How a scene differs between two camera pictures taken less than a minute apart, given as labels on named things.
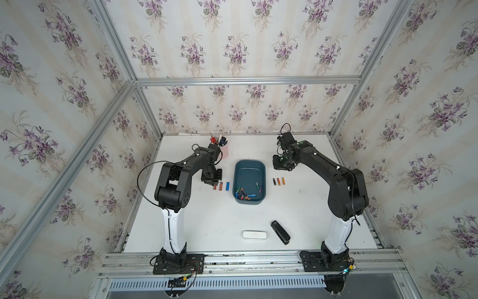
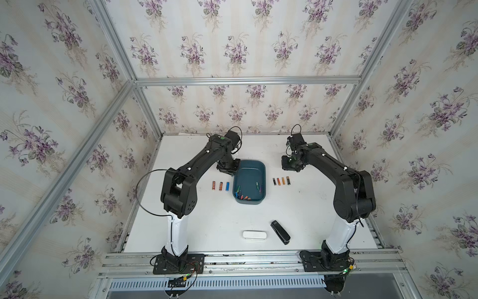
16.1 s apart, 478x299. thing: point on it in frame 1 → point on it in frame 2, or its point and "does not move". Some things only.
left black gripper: [214, 181] → [232, 171]
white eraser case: [254, 235] does not move
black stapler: [280, 232] does not move
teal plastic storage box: [249, 182] does not move
